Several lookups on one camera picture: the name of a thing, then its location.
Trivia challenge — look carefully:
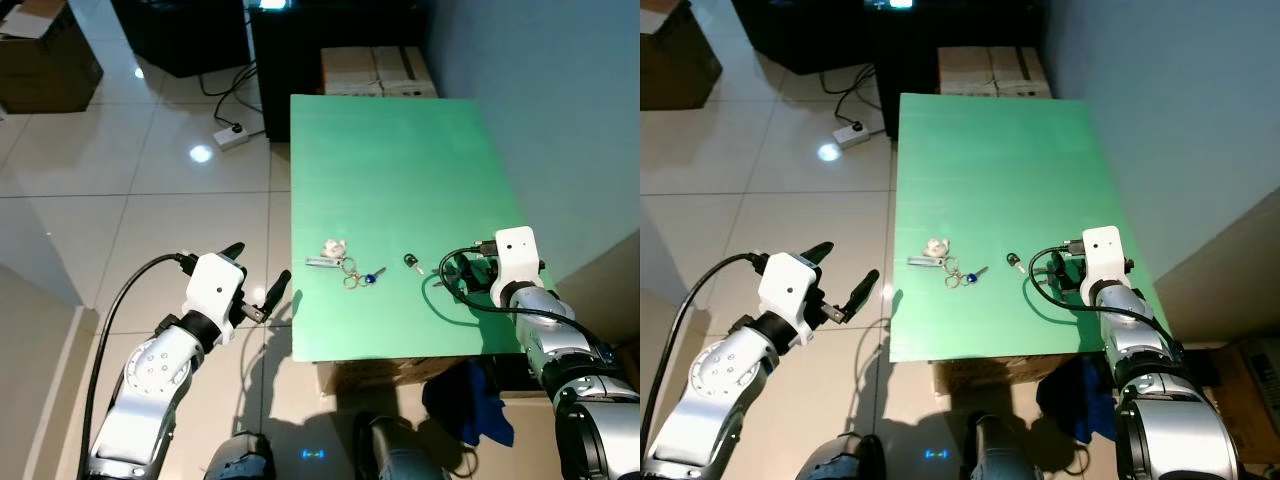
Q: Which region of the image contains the brown printed cardboard box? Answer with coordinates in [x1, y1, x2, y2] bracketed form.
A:
[1208, 337, 1280, 467]

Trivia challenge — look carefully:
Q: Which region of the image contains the grey right robot leg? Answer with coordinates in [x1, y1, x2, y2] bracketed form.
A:
[964, 411, 1053, 480]
[354, 411, 453, 480]

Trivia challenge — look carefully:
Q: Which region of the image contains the cardboard box with tape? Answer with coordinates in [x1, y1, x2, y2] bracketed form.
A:
[374, 46, 439, 99]
[989, 46, 1054, 99]
[321, 46, 378, 99]
[937, 46, 993, 99]

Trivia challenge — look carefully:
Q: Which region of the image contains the tall black cabinet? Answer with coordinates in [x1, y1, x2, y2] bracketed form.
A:
[247, 3, 433, 143]
[866, 3, 1047, 139]

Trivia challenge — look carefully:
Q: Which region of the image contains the green table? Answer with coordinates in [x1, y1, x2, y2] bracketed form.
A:
[289, 93, 557, 364]
[888, 92, 1173, 364]

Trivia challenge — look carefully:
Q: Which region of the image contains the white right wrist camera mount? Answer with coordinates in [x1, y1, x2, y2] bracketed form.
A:
[1079, 226, 1130, 303]
[489, 226, 542, 307]

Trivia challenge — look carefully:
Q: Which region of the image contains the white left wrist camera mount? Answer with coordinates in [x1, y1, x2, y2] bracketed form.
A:
[756, 252, 824, 349]
[184, 252, 249, 347]

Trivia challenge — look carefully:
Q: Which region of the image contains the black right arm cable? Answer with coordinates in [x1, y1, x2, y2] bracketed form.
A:
[1028, 244, 1173, 333]
[434, 246, 579, 329]

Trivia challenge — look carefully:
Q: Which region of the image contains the grey left robot leg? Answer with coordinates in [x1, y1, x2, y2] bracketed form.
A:
[803, 431, 887, 480]
[203, 431, 277, 480]

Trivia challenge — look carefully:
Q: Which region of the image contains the long cardboard box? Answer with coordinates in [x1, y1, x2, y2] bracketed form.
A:
[929, 358, 1123, 402]

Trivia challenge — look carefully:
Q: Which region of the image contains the white key tag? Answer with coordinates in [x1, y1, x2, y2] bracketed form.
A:
[907, 237, 952, 270]
[306, 237, 350, 270]

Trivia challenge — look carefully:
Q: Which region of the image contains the black power cable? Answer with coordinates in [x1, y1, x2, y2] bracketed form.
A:
[197, 62, 263, 131]
[818, 62, 883, 129]

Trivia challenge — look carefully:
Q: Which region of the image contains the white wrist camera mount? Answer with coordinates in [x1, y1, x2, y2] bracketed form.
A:
[184, 252, 249, 347]
[756, 252, 824, 349]
[1079, 226, 1130, 303]
[489, 226, 542, 307]

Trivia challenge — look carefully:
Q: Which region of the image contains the low black cabinet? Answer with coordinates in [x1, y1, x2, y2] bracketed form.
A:
[108, 0, 252, 79]
[730, 0, 873, 77]

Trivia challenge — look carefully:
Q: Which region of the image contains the open brown cardboard box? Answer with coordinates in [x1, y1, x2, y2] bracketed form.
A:
[640, 0, 712, 112]
[0, 0, 104, 114]

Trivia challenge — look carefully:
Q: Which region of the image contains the key ring with blue fob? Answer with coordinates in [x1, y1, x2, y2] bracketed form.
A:
[944, 257, 992, 292]
[339, 257, 387, 292]

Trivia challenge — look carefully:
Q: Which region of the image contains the grey robot leg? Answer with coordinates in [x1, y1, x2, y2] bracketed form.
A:
[964, 411, 1053, 480]
[203, 431, 277, 480]
[354, 411, 453, 480]
[803, 431, 887, 480]

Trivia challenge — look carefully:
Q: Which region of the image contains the blue cloth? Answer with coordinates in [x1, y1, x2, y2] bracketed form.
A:
[421, 359, 517, 449]
[1034, 357, 1118, 447]

